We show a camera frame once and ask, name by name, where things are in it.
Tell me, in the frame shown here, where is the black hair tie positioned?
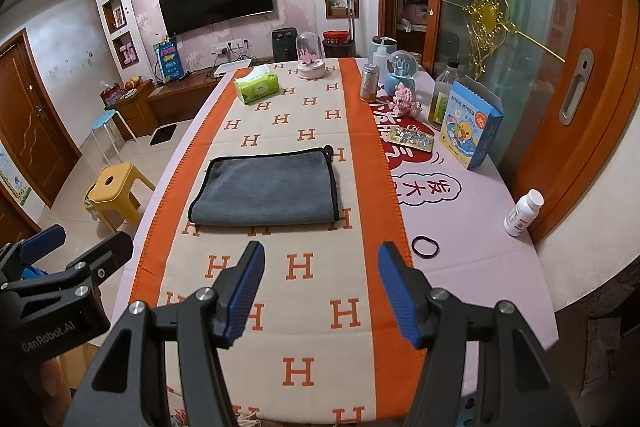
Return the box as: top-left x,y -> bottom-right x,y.
412,235 -> 441,260

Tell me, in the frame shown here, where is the round blue white stool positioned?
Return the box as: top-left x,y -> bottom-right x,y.
90,109 -> 139,166

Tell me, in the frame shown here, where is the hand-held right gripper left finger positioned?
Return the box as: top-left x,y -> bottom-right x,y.
75,240 -> 266,427

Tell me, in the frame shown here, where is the red tissue pack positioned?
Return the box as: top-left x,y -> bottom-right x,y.
100,81 -> 126,108

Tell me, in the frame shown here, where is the blue snow globe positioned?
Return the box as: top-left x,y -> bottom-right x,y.
384,51 -> 419,94

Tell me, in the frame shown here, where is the green tissue box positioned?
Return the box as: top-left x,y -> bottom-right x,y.
234,66 -> 280,106

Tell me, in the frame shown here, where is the grey towel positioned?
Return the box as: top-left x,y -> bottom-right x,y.
187,146 -> 342,228

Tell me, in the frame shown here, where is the foil blister pack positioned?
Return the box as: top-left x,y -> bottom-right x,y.
388,125 -> 434,153

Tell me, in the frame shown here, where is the black floor mat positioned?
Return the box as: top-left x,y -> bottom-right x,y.
149,125 -> 177,146

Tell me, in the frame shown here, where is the white pill bottle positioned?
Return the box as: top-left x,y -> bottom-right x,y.
503,189 -> 545,238

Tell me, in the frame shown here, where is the blue cartoon carton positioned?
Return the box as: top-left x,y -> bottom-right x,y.
443,76 -> 505,171

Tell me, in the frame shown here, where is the wall poster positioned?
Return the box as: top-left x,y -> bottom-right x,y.
0,142 -> 34,208

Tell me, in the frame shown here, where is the pink toy figure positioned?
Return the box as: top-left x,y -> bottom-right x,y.
389,83 -> 422,117

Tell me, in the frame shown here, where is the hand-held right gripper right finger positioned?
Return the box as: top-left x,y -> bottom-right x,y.
377,242 -> 583,427

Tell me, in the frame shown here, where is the white pump bottle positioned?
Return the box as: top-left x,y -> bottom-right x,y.
369,36 -> 397,72

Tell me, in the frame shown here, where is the metal can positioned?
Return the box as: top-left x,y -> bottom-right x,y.
360,63 -> 382,103

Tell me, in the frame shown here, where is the wooden framed glass sliding door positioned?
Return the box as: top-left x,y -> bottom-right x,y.
429,0 -> 632,249

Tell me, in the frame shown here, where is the brown wooden door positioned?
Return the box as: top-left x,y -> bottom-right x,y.
0,29 -> 83,208

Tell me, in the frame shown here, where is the glass oil bottle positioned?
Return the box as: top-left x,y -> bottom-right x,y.
429,59 -> 464,132

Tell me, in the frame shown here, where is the glass dome ornament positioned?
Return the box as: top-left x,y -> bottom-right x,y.
296,32 -> 326,80

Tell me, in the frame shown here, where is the black air fryer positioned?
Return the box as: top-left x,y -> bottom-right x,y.
271,28 -> 300,63

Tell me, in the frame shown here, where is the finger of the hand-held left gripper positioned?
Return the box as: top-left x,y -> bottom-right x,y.
66,232 -> 135,304
0,224 -> 67,279

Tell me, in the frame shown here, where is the white set-top box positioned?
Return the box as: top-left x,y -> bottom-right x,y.
212,60 -> 251,78

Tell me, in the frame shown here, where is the wooden television cabinet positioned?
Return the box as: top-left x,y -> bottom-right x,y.
102,66 -> 252,136

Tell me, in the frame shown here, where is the blue printed bag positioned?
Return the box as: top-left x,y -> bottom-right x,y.
153,38 -> 182,83

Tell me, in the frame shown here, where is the red lid jar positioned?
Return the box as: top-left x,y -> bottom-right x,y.
322,30 -> 354,59

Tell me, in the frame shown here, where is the orange beige patterned blanket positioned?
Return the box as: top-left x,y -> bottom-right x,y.
129,57 -> 432,427

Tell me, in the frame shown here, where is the yellow plastic stool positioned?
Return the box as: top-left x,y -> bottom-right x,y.
83,163 -> 156,232

